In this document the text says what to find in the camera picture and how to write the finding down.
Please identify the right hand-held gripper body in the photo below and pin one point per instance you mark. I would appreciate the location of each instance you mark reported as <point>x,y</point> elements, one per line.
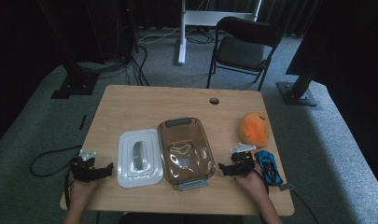
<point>244,165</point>

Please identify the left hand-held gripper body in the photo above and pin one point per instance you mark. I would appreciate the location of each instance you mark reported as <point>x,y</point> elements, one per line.
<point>83,171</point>

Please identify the blue toy car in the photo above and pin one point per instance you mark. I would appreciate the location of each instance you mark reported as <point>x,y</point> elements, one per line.
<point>269,168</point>

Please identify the orange plush toy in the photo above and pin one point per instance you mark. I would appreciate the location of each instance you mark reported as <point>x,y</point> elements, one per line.
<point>253,130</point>

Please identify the clear brown storage box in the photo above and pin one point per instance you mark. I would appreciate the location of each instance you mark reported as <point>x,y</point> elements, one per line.
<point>186,140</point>

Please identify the person's left hand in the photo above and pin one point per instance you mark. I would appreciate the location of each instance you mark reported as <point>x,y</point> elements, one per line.
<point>81,194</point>

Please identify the person's right hand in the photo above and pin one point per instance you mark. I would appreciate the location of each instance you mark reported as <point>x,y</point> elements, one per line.
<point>255,188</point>

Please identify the grey tape piece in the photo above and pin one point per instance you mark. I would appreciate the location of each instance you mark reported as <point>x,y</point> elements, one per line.
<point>286,186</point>

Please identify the small black floor strip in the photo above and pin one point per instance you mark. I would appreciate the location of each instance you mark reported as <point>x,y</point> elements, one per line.
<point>82,122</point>

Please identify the small dark table knob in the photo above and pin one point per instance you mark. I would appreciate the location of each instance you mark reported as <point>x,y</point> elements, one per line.
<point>214,100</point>

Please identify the person's dark clothing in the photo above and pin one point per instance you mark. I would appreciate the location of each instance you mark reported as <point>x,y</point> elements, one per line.
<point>177,219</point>

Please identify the black metal stand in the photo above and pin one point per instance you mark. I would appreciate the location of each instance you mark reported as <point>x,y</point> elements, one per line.
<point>74,84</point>
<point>297,91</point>

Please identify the black folding chair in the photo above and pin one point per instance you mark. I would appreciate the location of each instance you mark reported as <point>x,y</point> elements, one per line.
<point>239,49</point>

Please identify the dark equipment rack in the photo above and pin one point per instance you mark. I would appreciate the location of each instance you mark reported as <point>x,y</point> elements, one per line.
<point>115,28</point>

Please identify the white desk frame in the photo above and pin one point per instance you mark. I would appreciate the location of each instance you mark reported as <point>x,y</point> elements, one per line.
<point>205,17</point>

